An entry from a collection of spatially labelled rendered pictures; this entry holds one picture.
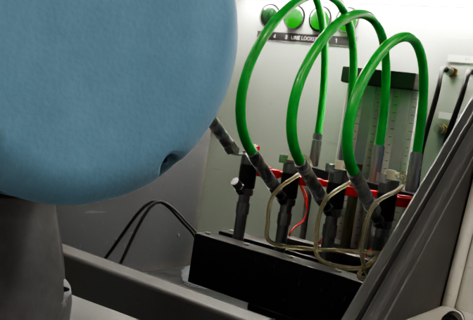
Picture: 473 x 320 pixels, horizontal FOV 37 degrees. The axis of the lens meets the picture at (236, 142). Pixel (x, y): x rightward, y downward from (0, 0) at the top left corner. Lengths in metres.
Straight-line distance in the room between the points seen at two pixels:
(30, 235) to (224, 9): 0.19
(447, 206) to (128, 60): 0.70
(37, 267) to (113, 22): 0.20
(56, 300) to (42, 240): 0.04
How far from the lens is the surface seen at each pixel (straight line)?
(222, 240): 1.10
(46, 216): 0.42
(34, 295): 0.40
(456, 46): 1.29
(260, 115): 1.46
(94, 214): 1.34
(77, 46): 0.24
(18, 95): 0.24
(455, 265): 0.95
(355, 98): 0.88
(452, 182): 0.92
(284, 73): 1.44
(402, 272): 0.83
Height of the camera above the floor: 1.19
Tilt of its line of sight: 3 degrees down
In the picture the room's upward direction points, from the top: 8 degrees clockwise
